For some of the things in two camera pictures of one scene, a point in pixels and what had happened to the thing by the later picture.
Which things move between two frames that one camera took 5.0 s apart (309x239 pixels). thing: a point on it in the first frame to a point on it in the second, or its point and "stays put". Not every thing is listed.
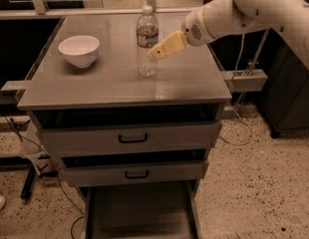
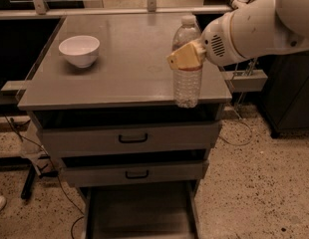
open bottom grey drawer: (161, 210) stays put
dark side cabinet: (288, 103) stays put
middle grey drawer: (136, 173) stays put
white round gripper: (193, 28) to (216, 41)
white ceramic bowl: (81, 50) stays put
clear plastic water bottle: (147, 35) to (187, 84)
